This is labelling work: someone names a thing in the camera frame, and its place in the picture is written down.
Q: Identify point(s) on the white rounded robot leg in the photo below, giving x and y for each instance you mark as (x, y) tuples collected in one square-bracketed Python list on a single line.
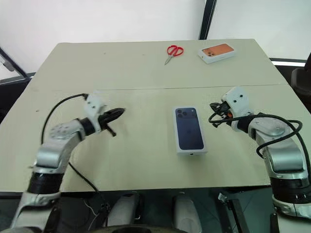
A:
[(122, 211), (185, 213)]

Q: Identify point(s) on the grey metal table leg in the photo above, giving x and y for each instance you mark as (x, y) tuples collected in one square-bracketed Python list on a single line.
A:
[(236, 213)]

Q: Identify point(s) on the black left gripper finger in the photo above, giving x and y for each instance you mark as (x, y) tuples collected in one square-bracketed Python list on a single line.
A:
[(117, 112), (111, 131)]

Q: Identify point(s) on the white box blue phone print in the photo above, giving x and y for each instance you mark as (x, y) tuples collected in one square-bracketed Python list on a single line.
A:
[(189, 131)]

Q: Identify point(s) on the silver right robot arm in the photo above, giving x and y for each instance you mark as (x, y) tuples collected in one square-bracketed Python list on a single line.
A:
[(284, 160)]

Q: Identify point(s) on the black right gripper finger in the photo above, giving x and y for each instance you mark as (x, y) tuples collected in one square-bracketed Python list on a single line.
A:
[(215, 105), (216, 124)]

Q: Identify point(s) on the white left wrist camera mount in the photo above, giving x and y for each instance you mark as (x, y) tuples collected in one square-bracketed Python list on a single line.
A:
[(93, 105)]

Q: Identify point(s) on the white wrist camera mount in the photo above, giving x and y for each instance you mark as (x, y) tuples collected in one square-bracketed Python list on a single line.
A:
[(236, 98), (93, 105)]

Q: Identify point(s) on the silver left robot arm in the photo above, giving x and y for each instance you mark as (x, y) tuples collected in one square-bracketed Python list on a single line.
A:
[(52, 151)]

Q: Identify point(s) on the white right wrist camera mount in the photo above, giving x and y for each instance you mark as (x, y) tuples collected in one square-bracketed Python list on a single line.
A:
[(236, 98)]

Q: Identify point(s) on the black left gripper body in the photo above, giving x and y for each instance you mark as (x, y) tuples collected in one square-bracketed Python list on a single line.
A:
[(105, 119)]

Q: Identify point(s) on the black slanted metal frame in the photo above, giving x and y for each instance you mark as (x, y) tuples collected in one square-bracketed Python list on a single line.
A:
[(14, 65)]

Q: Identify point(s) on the dark brown chair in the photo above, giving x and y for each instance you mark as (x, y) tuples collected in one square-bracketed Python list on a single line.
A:
[(301, 80)]

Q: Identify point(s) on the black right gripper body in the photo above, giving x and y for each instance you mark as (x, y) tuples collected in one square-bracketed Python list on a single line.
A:
[(224, 112)]

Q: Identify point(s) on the white box orange phone print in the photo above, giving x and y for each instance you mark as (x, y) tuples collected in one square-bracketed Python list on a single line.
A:
[(218, 50)]

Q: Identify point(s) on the black vertical post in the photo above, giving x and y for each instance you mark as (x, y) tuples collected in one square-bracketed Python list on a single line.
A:
[(207, 19)]

